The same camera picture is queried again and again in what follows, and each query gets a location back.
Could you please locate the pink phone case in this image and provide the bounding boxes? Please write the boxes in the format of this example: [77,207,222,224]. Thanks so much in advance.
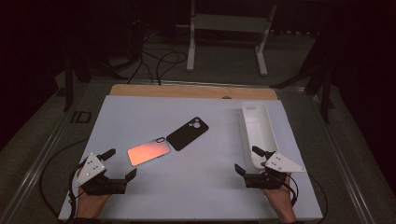
[126,136,172,167]

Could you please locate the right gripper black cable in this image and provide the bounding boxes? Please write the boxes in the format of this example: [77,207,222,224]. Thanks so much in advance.
[279,172,330,224]

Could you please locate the white work board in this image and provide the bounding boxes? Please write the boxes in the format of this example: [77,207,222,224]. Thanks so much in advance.
[58,94,323,222]

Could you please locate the black tripod stand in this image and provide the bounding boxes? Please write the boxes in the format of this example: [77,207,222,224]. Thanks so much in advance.
[270,27,337,124]
[64,55,129,112]

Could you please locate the person's right hand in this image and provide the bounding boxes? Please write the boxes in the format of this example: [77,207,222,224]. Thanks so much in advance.
[262,174,297,224]

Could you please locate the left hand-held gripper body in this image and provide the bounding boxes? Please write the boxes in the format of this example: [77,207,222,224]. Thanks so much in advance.
[75,152,129,196]

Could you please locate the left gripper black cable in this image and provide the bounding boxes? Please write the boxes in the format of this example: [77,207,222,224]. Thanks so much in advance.
[38,138,92,224]

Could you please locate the black phone case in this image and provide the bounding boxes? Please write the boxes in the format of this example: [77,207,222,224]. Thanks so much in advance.
[165,117,209,152]

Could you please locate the person's left hand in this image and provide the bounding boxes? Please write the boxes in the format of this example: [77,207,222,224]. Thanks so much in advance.
[75,186,111,219]

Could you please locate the white metal stand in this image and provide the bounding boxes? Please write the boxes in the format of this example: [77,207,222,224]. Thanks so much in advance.
[176,0,278,77]

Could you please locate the white long plastic bin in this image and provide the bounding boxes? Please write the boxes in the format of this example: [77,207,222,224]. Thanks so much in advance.
[240,101,280,175]

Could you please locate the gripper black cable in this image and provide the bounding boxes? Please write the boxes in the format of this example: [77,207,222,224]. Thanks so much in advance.
[279,172,330,224]
[38,138,92,224]

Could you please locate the black floor cable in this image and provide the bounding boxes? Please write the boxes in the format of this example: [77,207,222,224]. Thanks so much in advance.
[125,31,157,85]
[154,50,189,86]

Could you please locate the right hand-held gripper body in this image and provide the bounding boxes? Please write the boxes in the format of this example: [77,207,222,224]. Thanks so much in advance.
[244,151,306,189]

